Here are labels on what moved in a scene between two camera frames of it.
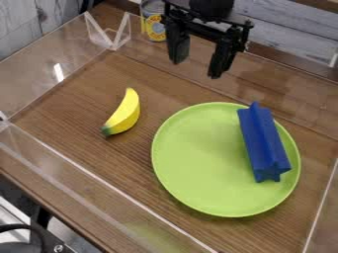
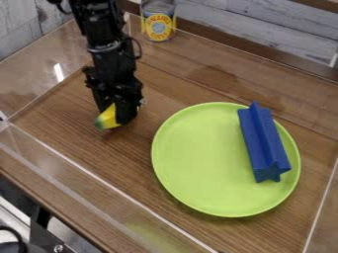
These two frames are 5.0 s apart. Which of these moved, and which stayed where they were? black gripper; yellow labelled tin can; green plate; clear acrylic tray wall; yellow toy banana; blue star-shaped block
Moved: black gripper; yellow toy banana
Stayed: yellow labelled tin can; clear acrylic tray wall; green plate; blue star-shaped block
